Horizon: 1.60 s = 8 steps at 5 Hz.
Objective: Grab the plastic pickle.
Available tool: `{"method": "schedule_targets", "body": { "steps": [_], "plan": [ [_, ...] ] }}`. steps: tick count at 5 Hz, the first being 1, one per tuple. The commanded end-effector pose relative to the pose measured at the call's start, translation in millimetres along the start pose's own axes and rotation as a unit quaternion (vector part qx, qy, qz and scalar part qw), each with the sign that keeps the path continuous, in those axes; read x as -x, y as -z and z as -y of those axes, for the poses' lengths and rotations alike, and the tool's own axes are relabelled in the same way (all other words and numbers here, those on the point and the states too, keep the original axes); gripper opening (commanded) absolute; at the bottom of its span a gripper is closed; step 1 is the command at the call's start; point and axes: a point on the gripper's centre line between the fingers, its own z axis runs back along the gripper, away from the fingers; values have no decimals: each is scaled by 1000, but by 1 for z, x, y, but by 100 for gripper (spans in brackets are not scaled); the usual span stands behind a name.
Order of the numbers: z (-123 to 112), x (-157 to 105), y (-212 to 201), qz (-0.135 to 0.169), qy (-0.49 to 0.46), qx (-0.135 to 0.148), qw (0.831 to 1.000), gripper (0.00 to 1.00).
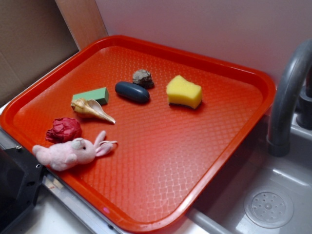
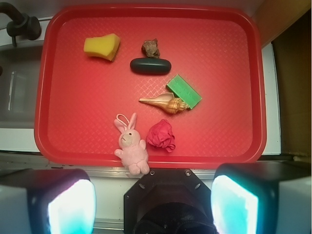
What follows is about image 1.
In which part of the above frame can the dark plastic pickle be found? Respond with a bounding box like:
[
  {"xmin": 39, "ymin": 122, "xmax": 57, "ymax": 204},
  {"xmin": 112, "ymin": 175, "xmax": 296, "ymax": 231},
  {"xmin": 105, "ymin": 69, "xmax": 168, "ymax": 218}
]
[{"xmin": 115, "ymin": 81, "xmax": 150, "ymax": 103}]

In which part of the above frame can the beige conch seashell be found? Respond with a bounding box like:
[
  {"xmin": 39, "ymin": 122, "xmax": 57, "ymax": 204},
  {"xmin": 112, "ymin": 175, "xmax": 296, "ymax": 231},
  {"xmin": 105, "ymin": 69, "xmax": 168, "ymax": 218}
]
[{"xmin": 71, "ymin": 98, "xmax": 116, "ymax": 124}]

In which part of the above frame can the grey brown rock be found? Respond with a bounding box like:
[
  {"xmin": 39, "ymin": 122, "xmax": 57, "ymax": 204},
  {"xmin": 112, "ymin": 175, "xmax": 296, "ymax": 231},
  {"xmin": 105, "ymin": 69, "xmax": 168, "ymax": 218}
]
[{"xmin": 132, "ymin": 69, "xmax": 155, "ymax": 89}]

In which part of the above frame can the pink plush bunny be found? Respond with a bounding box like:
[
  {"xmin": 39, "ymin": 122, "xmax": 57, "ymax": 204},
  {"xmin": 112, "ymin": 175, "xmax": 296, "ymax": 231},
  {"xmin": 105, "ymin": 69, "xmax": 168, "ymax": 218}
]
[{"xmin": 32, "ymin": 131, "xmax": 117, "ymax": 171}]

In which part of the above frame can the green rectangular block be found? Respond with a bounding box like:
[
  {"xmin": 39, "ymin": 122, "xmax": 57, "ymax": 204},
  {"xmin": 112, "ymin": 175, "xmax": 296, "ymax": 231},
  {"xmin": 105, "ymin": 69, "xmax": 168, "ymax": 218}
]
[{"xmin": 72, "ymin": 87, "xmax": 109, "ymax": 105}]

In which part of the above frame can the brown cardboard panel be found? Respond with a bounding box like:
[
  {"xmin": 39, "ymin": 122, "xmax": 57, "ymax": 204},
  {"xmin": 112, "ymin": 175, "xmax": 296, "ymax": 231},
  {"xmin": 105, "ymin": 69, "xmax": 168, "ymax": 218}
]
[{"xmin": 0, "ymin": 0, "xmax": 78, "ymax": 105}]

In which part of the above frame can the yellow sponge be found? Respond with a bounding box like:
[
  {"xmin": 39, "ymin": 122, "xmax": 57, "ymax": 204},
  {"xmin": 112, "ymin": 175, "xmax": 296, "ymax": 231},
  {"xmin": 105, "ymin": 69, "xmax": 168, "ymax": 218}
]
[{"xmin": 166, "ymin": 75, "xmax": 203, "ymax": 109}]

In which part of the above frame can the grey toy faucet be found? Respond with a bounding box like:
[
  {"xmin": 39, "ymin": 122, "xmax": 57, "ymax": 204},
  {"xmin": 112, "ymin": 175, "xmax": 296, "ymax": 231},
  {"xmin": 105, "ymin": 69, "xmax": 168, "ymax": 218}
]
[{"xmin": 267, "ymin": 39, "xmax": 312, "ymax": 157}]

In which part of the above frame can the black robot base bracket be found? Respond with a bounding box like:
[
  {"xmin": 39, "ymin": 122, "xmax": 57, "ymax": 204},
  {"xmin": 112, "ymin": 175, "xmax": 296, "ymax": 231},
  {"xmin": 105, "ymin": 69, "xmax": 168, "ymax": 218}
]
[{"xmin": 0, "ymin": 146, "xmax": 44, "ymax": 234}]

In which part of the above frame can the grey toy sink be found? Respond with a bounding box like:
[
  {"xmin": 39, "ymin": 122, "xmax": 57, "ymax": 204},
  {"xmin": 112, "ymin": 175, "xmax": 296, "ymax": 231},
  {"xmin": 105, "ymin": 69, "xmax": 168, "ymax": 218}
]
[{"xmin": 187, "ymin": 117, "xmax": 312, "ymax": 234}]

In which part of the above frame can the red plastic tray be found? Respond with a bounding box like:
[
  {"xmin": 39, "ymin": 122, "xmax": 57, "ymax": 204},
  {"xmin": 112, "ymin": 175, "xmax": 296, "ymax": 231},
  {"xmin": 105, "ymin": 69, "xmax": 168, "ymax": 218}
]
[{"xmin": 0, "ymin": 36, "xmax": 276, "ymax": 233}]

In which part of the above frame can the crumpled red paper ball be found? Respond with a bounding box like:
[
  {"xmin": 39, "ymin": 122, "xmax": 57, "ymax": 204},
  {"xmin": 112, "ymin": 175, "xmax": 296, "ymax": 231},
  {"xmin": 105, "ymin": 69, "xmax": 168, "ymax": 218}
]
[{"xmin": 45, "ymin": 117, "xmax": 82, "ymax": 144}]

